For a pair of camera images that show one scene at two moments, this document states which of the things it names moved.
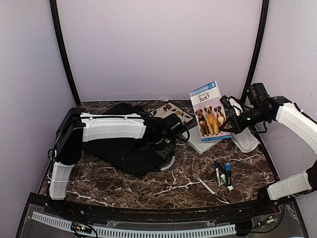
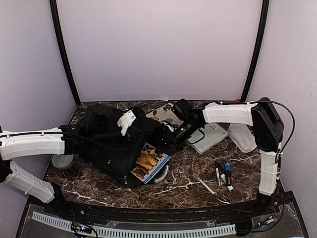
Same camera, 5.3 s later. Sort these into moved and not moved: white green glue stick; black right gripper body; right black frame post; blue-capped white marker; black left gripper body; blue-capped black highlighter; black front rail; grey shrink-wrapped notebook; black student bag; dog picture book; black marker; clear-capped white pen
Moved: black right gripper body; black left gripper body; black student bag; dog picture book
Not moved: blue-capped black highlighter; blue-capped white marker; clear-capped white pen; black front rail; right black frame post; black marker; grey shrink-wrapped notebook; white green glue stick
